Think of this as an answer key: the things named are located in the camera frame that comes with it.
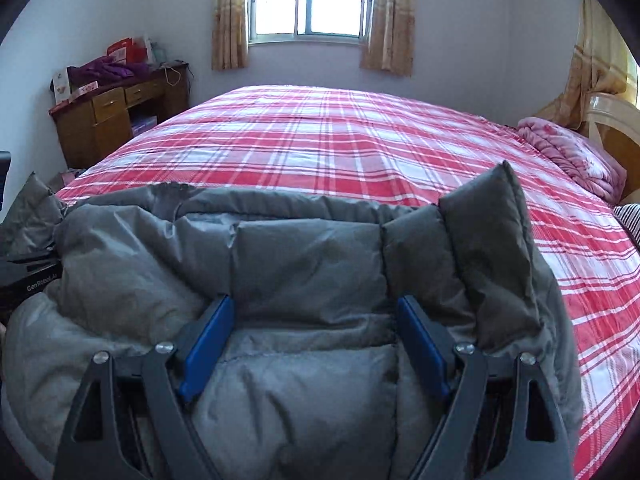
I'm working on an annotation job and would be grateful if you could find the window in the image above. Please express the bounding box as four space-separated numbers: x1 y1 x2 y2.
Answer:
247 0 376 46

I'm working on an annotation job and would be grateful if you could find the red plaid bed sheet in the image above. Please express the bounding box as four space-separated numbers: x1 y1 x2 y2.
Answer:
54 85 640 480

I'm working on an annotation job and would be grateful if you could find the purple cloth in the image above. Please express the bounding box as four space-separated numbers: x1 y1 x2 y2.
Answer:
66 55 151 86

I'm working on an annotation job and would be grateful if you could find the beige patterned curtain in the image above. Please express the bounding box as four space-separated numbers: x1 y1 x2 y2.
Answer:
360 0 416 78
211 0 250 72

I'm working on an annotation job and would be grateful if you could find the striped pillow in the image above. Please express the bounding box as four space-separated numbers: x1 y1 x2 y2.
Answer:
612 203 640 251

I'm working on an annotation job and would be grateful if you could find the wooden bed headboard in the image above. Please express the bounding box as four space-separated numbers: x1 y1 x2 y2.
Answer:
582 92 640 201

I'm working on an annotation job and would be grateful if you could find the yellow patterned curtain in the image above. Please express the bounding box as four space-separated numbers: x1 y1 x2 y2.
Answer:
532 0 640 133

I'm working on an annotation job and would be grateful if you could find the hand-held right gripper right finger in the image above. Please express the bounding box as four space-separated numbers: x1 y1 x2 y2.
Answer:
395 295 576 480

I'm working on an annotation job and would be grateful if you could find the wooden desk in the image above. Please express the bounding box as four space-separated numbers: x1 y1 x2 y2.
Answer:
48 62 191 170

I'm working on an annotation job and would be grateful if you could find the red cardboard box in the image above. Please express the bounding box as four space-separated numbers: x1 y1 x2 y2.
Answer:
106 37 148 63

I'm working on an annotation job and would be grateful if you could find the pink quilt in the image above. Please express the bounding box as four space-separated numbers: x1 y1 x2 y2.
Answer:
516 116 628 203

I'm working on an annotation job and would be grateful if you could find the grey puffer jacket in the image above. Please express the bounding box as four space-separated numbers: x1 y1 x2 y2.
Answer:
0 160 583 480

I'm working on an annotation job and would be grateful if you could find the white printed box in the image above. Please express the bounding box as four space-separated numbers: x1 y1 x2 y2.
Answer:
51 67 71 106

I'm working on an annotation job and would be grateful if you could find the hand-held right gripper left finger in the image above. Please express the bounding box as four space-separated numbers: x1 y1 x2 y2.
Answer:
52 294 236 480

